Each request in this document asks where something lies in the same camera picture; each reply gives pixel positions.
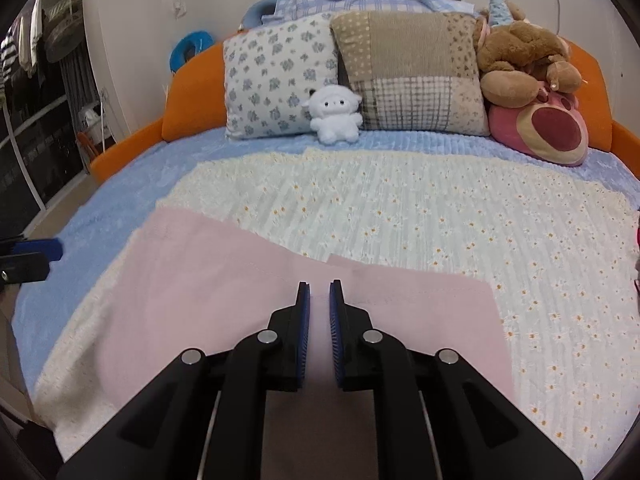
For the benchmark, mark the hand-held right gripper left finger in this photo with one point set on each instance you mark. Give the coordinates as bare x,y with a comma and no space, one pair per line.
295,340

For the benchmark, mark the grey striped curtain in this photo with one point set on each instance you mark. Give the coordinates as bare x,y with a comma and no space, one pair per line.
80,85

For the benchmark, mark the pink plush bear cushion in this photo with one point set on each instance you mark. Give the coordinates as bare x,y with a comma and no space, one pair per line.
545,130

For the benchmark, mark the brown plush bear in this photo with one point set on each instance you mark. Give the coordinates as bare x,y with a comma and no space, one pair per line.
520,50

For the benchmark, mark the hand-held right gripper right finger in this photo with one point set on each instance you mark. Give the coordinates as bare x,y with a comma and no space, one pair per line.
345,340

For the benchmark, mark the small white wall socket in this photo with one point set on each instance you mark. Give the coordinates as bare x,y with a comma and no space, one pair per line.
180,10

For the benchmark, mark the blue party hat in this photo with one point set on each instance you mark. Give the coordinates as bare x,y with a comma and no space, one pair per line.
497,2

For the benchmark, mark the beige patchwork pillow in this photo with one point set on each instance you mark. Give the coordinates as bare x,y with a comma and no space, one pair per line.
410,70

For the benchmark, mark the hanging laundry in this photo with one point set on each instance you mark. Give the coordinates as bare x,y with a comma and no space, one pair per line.
30,35

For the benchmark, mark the pink hooded jacket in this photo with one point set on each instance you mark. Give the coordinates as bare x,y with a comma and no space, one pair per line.
200,285

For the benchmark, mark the white desk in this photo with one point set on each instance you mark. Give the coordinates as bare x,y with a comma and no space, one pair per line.
95,112

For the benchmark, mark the white blue floral pillow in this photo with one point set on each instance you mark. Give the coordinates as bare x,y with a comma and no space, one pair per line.
275,75

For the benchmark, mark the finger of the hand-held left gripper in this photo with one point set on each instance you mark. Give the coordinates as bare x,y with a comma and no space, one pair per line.
22,267
37,250

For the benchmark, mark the white daisy print mat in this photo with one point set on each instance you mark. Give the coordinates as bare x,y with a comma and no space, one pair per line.
425,220

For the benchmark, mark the white plush lamb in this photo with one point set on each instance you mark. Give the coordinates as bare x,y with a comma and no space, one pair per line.
332,115

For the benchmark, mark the orange chair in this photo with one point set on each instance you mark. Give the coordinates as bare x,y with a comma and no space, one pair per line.
86,145

